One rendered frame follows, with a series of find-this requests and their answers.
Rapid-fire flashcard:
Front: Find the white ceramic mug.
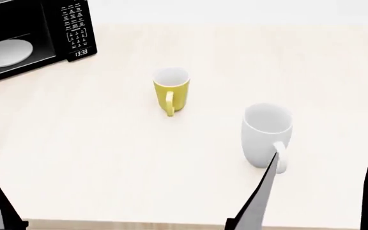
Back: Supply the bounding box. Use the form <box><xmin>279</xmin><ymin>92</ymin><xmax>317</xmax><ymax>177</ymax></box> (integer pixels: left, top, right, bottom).
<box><xmin>240</xmin><ymin>102</ymin><xmax>294</xmax><ymax>174</ymax></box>

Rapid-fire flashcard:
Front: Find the white round turntable plate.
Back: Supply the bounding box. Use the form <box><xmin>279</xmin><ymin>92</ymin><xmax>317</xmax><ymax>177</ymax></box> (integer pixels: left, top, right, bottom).
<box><xmin>0</xmin><ymin>39</ymin><xmax>34</xmax><ymax>69</ymax></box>

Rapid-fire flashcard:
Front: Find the yellow mug with white inside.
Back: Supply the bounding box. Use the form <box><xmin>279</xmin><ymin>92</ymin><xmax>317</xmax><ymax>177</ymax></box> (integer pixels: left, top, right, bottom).
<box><xmin>152</xmin><ymin>67</ymin><xmax>192</xmax><ymax>118</ymax></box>

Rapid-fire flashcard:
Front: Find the black microwave oven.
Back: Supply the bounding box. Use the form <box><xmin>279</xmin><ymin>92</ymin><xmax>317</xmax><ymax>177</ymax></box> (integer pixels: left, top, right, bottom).
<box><xmin>0</xmin><ymin>0</ymin><xmax>98</xmax><ymax>88</ymax></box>

